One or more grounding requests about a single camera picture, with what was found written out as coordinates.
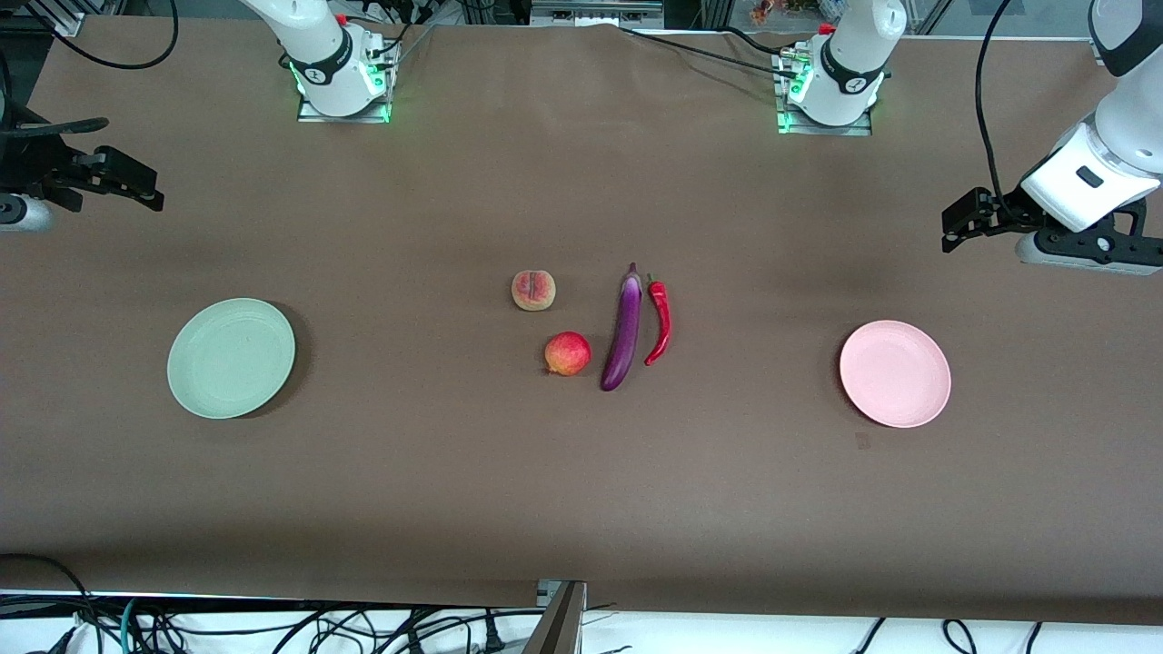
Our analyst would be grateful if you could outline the grey background device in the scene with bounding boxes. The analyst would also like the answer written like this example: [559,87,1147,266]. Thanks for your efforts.
[532,0,664,27]

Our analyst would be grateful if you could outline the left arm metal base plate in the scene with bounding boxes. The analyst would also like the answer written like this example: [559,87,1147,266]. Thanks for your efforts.
[777,45,875,137]

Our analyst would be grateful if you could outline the light green round plate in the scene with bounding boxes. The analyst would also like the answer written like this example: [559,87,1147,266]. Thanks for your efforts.
[166,298,297,421]

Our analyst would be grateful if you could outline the aluminium extrusion profile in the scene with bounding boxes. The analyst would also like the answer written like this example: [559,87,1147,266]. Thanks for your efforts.
[23,0,88,38]

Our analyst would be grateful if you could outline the red yellow apple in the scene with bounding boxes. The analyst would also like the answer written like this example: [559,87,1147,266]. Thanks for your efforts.
[544,332,593,377]

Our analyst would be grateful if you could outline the red chili pepper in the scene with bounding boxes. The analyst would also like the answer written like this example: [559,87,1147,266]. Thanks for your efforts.
[644,275,672,367]

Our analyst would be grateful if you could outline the long purple eggplant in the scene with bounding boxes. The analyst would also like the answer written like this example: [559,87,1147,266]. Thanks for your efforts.
[600,263,644,392]

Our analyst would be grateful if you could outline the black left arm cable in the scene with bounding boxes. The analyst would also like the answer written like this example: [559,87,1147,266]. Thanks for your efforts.
[974,0,1014,201]

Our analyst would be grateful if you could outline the large table cover sheet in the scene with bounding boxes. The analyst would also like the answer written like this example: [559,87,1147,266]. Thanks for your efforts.
[0,16,1163,628]

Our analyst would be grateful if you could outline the long black table cable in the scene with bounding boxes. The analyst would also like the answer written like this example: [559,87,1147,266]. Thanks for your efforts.
[621,25,802,81]

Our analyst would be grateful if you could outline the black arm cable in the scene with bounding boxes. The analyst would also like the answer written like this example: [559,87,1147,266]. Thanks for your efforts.
[0,0,179,139]
[974,0,1014,201]

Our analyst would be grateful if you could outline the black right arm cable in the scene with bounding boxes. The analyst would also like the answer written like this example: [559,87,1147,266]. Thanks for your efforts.
[0,0,179,139]

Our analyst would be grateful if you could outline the short black table cable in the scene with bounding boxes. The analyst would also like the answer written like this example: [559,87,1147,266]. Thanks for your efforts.
[721,25,793,59]

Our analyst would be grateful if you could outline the fuzzy pink peach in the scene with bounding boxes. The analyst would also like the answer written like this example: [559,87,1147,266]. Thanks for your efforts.
[512,270,557,312]

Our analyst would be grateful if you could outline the pink round plate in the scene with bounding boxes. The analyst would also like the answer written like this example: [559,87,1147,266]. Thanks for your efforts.
[839,320,952,429]

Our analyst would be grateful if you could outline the orange background items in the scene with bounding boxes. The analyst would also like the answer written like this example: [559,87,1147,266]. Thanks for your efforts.
[750,0,819,25]

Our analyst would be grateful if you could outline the metal camera stand post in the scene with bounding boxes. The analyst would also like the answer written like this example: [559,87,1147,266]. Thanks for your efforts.
[522,580,588,654]

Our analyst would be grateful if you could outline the black floor cable with plug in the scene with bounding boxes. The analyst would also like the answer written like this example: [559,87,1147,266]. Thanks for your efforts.
[468,610,508,654]

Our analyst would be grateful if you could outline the teal floor cable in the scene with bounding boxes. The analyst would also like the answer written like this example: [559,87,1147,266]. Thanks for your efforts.
[118,597,146,654]

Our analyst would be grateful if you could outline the black arched floor cable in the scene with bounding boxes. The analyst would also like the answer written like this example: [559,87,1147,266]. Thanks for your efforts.
[0,552,96,654]

